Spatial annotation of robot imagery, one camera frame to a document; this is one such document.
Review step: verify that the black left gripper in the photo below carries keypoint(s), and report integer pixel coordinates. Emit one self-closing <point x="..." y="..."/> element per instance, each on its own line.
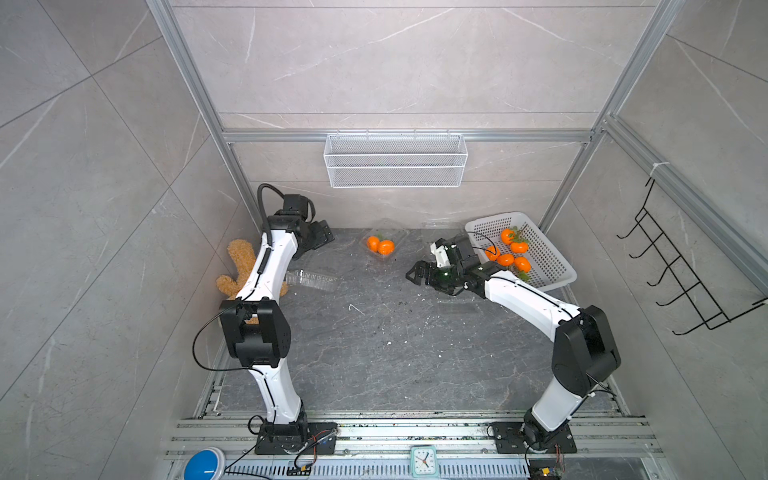
<point x="324" y="234"/>

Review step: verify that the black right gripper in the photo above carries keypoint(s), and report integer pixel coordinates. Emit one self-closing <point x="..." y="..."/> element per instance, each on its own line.
<point x="432" y="269"/>

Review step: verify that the orange three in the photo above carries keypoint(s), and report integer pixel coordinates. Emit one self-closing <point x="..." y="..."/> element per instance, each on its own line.
<point x="386" y="248"/>

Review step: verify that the clear plastic container back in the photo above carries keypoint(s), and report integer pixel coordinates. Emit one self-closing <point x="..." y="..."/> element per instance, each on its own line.
<point x="385" y="229"/>

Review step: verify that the clear plastic container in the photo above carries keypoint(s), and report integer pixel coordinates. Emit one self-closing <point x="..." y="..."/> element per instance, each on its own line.
<point x="385" y="229"/>
<point x="313" y="280"/>

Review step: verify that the orange four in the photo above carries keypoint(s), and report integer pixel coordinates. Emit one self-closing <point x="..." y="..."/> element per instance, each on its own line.
<point x="373" y="243"/>

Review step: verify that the orange one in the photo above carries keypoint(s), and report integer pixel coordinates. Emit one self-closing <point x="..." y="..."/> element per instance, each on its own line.
<point x="492" y="253"/>

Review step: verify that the orange seven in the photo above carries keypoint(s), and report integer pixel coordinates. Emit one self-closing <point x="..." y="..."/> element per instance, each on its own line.
<point x="505" y="260"/>

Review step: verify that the orange five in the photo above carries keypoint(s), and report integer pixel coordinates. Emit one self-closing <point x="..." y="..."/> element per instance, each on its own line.
<point x="508" y="236"/>

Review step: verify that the orange six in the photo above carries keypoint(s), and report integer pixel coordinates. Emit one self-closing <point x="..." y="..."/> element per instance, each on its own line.
<point x="518" y="247"/>

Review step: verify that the orange eight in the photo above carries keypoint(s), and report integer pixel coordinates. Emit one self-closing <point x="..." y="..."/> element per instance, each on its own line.
<point x="522" y="264"/>

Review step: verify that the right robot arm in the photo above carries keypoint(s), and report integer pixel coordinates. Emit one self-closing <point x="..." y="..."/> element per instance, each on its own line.
<point x="584" y="355"/>

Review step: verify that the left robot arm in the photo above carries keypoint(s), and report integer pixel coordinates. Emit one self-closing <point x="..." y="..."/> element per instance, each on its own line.
<point x="255" y="329"/>

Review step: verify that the brown teddy bear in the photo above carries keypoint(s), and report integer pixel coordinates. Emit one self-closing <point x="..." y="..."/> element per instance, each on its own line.
<point x="243" y="270"/>

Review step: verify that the white perforated plastic basket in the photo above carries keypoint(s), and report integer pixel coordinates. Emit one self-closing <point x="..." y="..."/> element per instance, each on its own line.
<point x="549" y="268"/>

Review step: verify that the teal front alarm clock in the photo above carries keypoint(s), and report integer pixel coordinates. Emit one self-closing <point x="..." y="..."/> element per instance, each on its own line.
<point x="424" y="463"/>

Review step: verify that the blue round button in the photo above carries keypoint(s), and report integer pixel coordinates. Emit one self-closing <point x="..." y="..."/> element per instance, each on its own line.
<point x="207" y="464"/>

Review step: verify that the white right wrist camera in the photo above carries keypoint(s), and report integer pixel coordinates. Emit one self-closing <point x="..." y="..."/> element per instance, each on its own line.
<point x="440" y="254"/>

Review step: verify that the white wire wall basket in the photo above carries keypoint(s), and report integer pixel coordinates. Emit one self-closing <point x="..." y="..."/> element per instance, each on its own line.
<point x="416" y="160"/>

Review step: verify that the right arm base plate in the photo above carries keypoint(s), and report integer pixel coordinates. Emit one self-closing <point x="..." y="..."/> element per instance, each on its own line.
<point x="521" y="437"/>

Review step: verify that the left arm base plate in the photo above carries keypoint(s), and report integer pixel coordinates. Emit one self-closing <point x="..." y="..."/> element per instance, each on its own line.
<point x="291" y="438"/>

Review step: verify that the black wall hook rack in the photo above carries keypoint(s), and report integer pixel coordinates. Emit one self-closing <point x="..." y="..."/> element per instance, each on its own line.
<point x="678" y="268"/>

